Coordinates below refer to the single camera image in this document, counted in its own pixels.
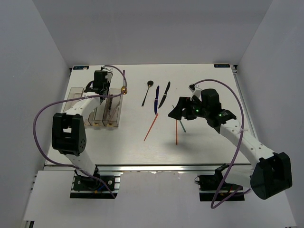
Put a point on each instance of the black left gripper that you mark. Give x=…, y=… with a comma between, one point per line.
x=107, y=85

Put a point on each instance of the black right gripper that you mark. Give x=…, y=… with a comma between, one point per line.
x=176, y=113

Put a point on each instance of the black handled fork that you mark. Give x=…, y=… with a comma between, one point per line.
x=110, y=105

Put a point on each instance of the silver fork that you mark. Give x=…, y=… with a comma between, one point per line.
x=112, y=114

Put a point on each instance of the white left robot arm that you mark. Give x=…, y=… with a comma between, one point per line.
x=68, y=129

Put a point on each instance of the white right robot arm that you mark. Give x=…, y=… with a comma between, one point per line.
x=271, y=172

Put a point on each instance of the orange chopstick left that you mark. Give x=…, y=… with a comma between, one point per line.
x=151, y=126

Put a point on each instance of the black knife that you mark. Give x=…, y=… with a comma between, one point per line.
x=165, y=94

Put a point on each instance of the blue knife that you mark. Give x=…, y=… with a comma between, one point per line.
x=156, y=99

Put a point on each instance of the clear container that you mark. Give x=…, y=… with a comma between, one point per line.
x=97, y=116
x=75, y=92
x=118, y=99
x=90, y=103

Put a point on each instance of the blue label left corner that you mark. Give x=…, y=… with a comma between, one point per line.
x=80, y=67

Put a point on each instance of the blue label corner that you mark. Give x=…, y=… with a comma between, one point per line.
x=221, y=65
x=80, y=67

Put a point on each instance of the black spoon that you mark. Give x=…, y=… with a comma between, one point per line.
x=149, y=85

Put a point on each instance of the blue label right corner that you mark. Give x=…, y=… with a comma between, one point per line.
x=221, y=65

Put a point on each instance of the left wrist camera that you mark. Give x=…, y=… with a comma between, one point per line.
x=107, y=70

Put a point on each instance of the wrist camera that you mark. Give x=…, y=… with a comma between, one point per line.
x=107, y=70
x=196, y=90

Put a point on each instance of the gold spoon purple handle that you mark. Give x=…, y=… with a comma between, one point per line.
x=124, y=87

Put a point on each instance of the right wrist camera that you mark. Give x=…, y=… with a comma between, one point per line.
x=196, y=90

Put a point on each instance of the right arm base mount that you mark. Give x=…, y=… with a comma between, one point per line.
x=209, y=177

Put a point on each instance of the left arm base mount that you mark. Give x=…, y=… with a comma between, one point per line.
x=84, y=187

